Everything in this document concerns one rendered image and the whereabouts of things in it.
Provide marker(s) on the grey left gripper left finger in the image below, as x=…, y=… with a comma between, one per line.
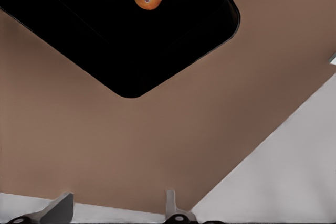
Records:
x=60, y=208

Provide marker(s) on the silver frame post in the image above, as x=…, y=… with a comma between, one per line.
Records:
x=333, y=59

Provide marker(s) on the black rounded tray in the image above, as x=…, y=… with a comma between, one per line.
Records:
x=126, y=30

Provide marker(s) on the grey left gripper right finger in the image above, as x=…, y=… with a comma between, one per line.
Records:
x=172, y=207

